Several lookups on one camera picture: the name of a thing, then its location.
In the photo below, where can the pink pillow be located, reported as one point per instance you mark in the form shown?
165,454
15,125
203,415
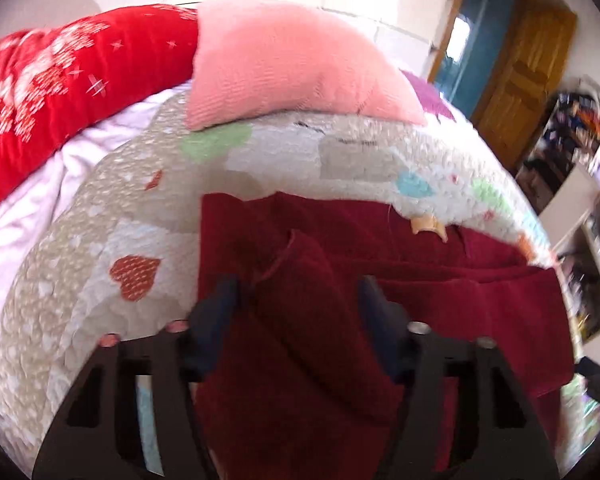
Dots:
285,70

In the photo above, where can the red white-patterned blanket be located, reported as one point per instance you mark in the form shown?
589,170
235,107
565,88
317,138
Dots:
55,90

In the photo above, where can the wooden door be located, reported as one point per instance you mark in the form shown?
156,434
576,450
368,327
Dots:
520,85

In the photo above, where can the dark red knit garment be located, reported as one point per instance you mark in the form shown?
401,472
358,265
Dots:
320,340

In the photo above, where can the white cluttered shelf unit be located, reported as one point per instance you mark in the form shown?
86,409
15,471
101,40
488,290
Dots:
587,210

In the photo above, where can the heart-patterned quilt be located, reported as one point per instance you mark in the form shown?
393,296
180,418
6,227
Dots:
130,220

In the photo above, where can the white bed sheet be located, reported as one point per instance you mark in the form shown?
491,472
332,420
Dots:
35,210

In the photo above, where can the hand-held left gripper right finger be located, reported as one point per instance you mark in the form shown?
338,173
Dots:
375,310

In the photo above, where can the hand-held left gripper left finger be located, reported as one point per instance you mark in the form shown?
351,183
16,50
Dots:
220,305

